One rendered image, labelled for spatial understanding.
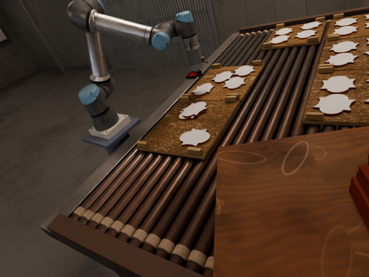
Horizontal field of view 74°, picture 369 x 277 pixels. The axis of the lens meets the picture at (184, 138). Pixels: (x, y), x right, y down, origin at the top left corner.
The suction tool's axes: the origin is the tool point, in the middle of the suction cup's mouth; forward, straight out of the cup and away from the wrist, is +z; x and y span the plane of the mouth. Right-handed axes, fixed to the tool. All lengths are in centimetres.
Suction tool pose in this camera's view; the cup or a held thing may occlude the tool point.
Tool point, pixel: (199, 75)
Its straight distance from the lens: 137.2
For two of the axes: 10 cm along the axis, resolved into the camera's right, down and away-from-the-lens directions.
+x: -9.6, 1.7, 2.4
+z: 2.8, 7.9, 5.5
